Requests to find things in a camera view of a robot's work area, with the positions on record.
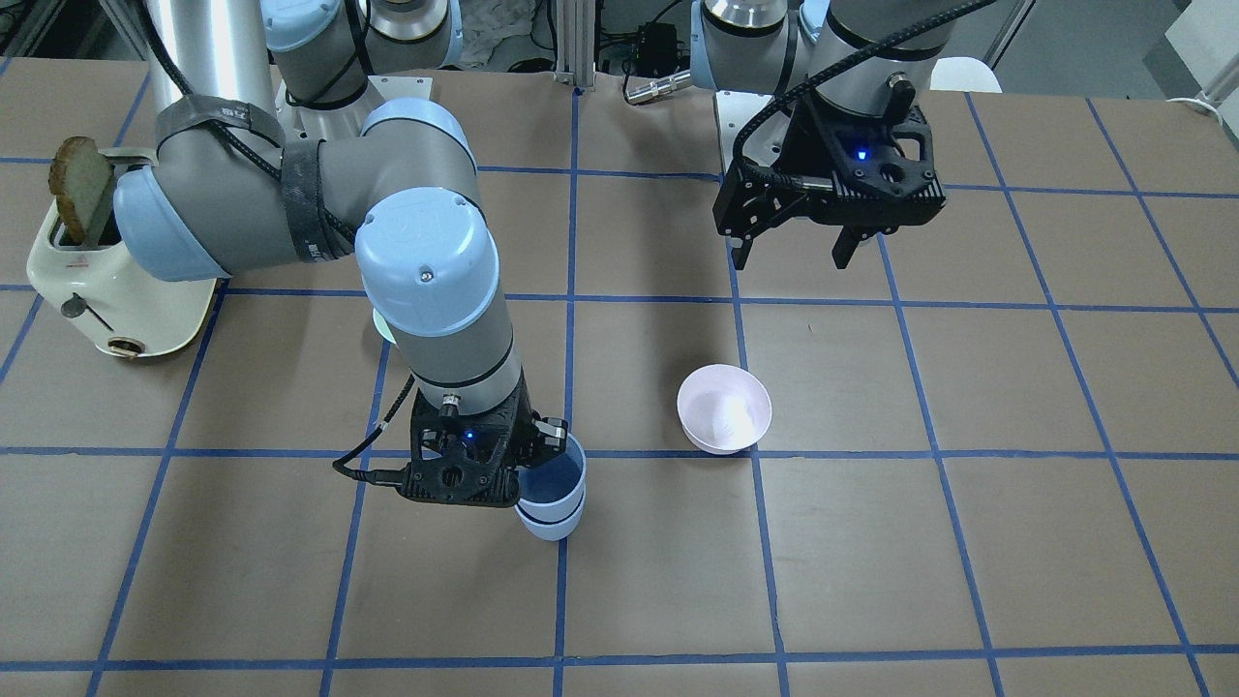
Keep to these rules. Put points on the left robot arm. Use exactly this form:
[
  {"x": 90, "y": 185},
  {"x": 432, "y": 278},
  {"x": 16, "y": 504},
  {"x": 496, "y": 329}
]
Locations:
[{"x": 844, "y": 50}]

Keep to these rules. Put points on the black power adapter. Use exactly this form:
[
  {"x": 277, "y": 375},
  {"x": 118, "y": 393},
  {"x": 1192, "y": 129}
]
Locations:
[{"x": 657, "y": 50}]

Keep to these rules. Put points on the aluminium frame post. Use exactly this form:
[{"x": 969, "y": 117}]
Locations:
[{"x": 575, "y": 42}]

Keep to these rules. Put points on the slice of brown bread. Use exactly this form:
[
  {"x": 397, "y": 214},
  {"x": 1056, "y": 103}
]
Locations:
[{"x": 81, "y": 180}]

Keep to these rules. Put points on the blue cup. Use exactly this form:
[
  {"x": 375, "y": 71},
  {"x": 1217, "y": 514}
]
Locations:
[
  {"x": 553, "y": 491},
  {"x": 553, "y": 530}
]

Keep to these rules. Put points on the pink bowl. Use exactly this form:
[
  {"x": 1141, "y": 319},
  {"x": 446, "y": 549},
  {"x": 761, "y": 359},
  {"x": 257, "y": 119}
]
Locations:
[{"x": 723, "y": 409}]

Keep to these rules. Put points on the mint green bowl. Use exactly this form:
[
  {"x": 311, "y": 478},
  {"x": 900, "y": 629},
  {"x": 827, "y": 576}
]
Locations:
[{"x": 383, "y": 328}]

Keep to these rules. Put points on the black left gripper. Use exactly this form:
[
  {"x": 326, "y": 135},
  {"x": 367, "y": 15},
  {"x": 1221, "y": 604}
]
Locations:
[{"x": 811, "y": 148}]

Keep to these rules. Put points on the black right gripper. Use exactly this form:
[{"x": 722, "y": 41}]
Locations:
[{"x": 551, "y": 435}]

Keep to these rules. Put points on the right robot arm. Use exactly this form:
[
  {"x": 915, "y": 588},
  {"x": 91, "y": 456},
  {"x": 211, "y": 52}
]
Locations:
[{"x": 275, "y": 147}]

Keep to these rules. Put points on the silver cable connector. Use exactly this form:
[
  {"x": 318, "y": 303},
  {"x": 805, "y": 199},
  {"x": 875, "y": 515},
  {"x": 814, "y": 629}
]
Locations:
[{"x": 658, "y": 88}]

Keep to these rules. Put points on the cream toaster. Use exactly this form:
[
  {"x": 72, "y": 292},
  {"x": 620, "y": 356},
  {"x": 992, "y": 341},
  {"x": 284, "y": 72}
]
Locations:
[{"x": 110, "y": 299}]

